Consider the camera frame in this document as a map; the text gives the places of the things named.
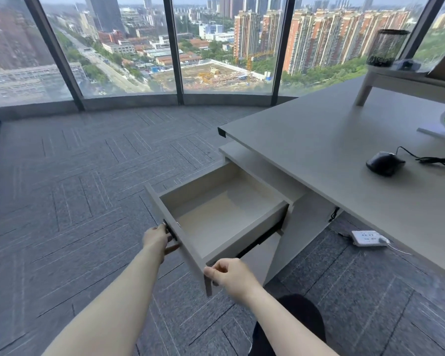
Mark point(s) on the person's left forearm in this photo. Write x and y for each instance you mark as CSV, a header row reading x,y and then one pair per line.
x,y
107,307

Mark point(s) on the grey desk pedestal cabinet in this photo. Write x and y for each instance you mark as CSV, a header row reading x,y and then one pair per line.
x,y
304,218

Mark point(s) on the person's left thumb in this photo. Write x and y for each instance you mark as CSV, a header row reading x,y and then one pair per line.
x,y
172,249

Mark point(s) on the person's right thumb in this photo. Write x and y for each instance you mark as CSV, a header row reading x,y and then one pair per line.
x,y
211,273

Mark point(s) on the person's right forearm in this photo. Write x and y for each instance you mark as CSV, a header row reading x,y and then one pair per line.
x,y
293,326

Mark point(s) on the white power strip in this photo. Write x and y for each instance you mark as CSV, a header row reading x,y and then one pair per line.
x,y
367,238

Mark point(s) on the grey drawer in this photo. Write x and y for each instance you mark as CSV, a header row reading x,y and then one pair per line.
x,y
215,218

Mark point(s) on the small blue grey object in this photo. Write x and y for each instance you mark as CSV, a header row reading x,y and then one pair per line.
x,y
406,64

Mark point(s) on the person's black trouser leg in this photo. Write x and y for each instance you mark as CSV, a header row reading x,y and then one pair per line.
x,y
291,326

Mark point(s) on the person's left hand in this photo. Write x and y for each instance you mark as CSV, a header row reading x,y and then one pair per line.
x,y
154,241

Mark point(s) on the dark glass jar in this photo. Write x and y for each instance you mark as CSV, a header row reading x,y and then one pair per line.
x,y
386,48

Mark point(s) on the person's right hand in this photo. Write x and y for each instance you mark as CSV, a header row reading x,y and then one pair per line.
x,y
235,276

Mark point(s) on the white monitor riser shelf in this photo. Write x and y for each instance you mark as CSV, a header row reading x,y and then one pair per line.
x,y
400,79

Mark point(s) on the black computer mouse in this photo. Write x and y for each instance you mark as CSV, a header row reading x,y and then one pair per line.
x,y
385,163

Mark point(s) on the dark window frame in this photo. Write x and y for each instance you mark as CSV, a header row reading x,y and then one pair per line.
x,y
172,51

